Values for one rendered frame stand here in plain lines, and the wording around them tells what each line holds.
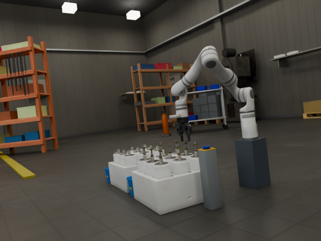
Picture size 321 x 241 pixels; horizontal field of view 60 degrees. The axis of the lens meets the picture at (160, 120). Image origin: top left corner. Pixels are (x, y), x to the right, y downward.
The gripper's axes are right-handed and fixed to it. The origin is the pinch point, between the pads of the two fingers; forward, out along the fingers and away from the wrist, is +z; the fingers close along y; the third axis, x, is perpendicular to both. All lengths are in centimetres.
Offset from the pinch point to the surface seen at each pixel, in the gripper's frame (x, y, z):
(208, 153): 9.8, -31.6, 5.0
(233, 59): -540, 428, -143
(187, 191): 16.4, -17.8, 26.2
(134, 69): -371, 726, -174
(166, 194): 29.1, -16.2, 24.6
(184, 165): 14.4, -15.1, 12.2
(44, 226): 85, 22, 34
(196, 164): 5.4, -15.0, 13.6
